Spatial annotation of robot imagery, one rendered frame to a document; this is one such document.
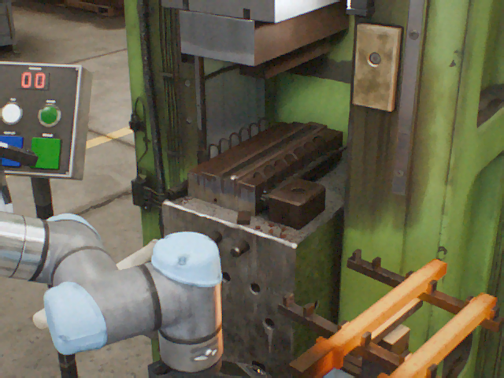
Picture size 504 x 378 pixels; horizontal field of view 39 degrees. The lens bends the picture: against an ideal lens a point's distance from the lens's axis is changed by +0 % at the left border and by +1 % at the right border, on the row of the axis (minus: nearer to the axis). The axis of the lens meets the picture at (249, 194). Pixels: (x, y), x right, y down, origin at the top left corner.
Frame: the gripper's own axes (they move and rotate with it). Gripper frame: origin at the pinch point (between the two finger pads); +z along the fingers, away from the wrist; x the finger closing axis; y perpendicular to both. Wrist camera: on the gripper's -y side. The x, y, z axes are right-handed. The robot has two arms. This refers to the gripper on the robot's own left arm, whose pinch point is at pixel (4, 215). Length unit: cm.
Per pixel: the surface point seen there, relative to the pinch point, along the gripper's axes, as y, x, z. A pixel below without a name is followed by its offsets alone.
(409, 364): -34, 92, -3
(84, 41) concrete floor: -220, -506, 93
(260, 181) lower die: -51, 29, -6
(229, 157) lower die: -53, 12, -6
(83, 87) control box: -28.0, -15.6, -21.1
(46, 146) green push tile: -15.6, -12.6, -9.1
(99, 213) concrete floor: -84, -162, 93
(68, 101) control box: -23.2, -14.1, -18.7
